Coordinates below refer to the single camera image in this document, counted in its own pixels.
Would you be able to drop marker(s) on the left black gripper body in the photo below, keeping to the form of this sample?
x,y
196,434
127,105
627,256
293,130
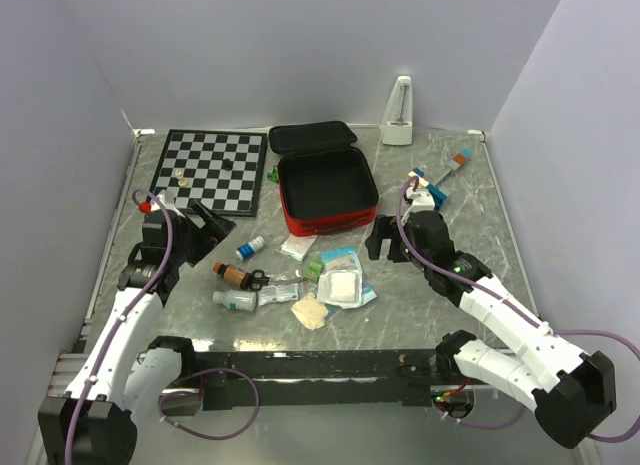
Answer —
x,y
195,243

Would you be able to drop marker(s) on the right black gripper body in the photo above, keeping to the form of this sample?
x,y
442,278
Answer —
x,y
387,228

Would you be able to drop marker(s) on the blue white small bottle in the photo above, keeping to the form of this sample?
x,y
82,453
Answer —
x,y
250,248

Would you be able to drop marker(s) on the amber medicine bottle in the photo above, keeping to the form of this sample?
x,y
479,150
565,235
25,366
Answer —
x,y
232,275

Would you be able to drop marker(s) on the clear green-label bottle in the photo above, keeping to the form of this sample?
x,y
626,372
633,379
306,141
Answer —
x,y
236,300

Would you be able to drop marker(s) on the red black medicine case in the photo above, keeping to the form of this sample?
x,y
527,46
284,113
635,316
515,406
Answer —
x,y
325,181

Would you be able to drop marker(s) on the small green box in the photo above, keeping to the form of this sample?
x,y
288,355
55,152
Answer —
x,y
314,270

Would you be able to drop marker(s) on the white gauze packet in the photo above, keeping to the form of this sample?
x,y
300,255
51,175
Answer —
x,y
341,288

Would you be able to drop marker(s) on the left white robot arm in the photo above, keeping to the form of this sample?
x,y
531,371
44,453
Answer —
x,y
97,418

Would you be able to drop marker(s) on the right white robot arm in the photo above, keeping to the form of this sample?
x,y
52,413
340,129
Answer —
x,y
569,391

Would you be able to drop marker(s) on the blue toy block stack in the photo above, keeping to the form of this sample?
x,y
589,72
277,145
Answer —
x,y
438,195

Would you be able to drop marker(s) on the blue white bandage packet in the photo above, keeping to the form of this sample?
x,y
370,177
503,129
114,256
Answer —
x,y
346,258

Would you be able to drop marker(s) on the black white chessboard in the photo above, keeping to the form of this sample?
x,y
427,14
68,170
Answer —
x,y
200,155

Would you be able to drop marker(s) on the clear bag with pads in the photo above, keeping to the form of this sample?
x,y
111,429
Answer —
x,y
296,247

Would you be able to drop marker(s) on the white metronome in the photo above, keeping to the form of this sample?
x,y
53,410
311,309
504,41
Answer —
x,y
397,123

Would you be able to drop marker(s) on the grey orange blue toy stick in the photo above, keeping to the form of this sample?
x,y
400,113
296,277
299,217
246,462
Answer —
x,y
453,165

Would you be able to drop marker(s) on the small green toy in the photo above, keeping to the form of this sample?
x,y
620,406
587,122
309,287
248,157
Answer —
x,y
273,175

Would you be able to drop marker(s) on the white blue wipe sachet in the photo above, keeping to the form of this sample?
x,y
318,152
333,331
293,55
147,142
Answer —
x,y
278,294

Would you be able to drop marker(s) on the beige bandage patch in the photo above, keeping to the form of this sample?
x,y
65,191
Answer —
x,y
310,312

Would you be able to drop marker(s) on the black base bar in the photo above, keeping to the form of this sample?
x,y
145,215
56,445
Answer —
x,y
225,380

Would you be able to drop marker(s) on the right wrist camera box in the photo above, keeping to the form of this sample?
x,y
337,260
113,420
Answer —
x,y
418,200

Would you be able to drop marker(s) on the black handled scissors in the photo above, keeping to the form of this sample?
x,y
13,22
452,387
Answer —
x,y
258,279

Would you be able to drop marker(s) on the aluminium frame rail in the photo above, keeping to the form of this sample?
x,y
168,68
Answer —
x,y
67,366

